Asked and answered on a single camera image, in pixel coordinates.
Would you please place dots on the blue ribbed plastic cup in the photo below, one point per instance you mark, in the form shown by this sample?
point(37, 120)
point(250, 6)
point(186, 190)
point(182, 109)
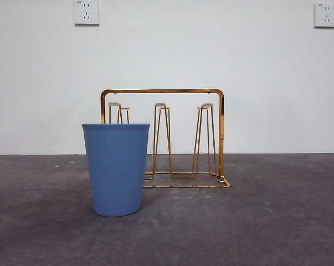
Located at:
point(117, 171)

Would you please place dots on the white wall socket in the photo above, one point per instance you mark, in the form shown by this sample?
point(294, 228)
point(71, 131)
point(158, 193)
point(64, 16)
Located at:
point(86, 14)
point(326, 16)

